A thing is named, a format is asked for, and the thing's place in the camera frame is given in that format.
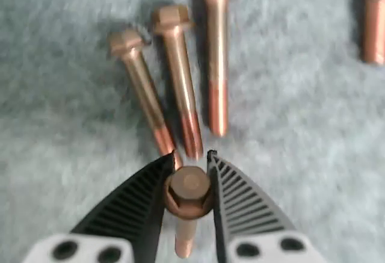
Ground copper hex flange bolt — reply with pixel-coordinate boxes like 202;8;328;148
107;28;183;170
195;0;241;138
360;0;385;65
163;166;212;259
150;4;204;159

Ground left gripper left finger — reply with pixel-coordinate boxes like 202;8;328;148
20;149;176;263

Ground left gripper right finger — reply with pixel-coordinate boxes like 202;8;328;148
206;149;315;263

